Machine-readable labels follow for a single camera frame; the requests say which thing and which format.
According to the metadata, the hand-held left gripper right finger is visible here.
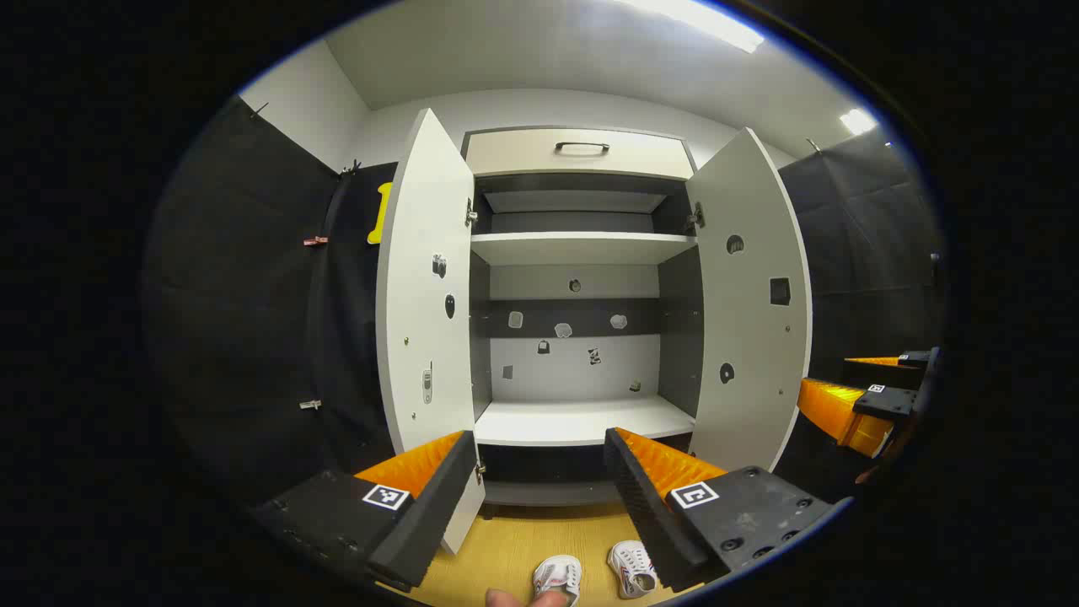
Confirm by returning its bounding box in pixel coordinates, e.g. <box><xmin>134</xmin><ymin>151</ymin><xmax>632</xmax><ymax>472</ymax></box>
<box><xmin>604</xmin><ymin>427</ymin><xmax>852</xmax><ymax>593</ymax></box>

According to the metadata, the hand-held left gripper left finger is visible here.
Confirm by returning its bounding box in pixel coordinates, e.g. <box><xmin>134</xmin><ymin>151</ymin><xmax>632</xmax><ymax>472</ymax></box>
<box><xmin>253</xmin><ymin>430</ymin><xmax>480</xmax><ymax>593</ymax></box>

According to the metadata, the white canvas shoe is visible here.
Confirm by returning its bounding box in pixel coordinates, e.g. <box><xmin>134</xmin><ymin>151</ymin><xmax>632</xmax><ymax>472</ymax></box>
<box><xmin>531</xmin><ymin>555</ymin><xmax>584</xmax><ymax>606</ymax></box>
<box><xmin>607</xmin><ymin>540</ymin><xmax>658</xmax><ymax>599</ymax></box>

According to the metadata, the white shoe cabinet door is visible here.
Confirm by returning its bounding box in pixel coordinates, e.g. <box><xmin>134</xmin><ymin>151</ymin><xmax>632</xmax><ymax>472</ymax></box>
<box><xmin>375</xmin><ymin>108</ymin><xmax>481</xmax><ymax>556</ymax></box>
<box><xmin>687</xmin><ymin>126</ymin><xmax>813</xmax><ymax>475</ymax></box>

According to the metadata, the black backdrop cloth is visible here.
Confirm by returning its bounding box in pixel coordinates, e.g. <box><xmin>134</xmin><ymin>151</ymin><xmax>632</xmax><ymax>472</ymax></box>
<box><xmin>143</xmin><ymin>97</ymin><xmax>945</xmax><ymax>507</ymax></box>

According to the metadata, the long ceiling light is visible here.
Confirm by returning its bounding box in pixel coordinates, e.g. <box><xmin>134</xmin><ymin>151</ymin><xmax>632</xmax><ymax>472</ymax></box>
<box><xmin>624</xmin><ymin>0</ymin><xmax>764</xmax><ymax>53</ymax></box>

